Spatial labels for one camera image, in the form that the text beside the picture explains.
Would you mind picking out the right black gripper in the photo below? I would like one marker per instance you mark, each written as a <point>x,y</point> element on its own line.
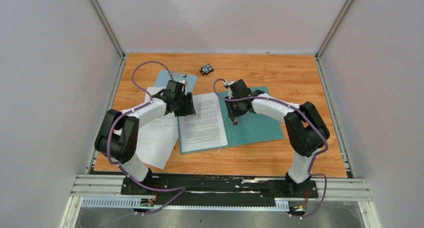
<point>232,113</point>

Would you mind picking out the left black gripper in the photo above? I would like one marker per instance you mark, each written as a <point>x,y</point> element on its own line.
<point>189,109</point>

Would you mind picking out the green file folder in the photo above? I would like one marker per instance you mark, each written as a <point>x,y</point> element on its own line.
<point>251,128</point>

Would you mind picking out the printed text paper sheet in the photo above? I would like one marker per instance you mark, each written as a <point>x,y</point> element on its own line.
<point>205,129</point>

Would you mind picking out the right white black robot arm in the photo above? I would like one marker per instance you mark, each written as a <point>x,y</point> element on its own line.
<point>307,132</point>

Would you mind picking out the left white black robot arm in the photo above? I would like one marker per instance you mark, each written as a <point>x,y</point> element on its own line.
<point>118,134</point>

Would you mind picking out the light blue clipboard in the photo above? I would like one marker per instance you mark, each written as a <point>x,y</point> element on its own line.
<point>163,78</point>

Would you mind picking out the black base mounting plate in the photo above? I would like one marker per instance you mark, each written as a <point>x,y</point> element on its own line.
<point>219,190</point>

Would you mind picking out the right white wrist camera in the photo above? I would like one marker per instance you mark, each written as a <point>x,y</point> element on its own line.
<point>231,90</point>

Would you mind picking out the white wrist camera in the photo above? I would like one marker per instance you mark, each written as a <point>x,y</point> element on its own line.
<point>231,90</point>
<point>184,84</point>

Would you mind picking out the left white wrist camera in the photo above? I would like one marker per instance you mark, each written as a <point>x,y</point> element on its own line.
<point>184,84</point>

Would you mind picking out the aluminium frame rail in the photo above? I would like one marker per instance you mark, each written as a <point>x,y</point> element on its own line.
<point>104,191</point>

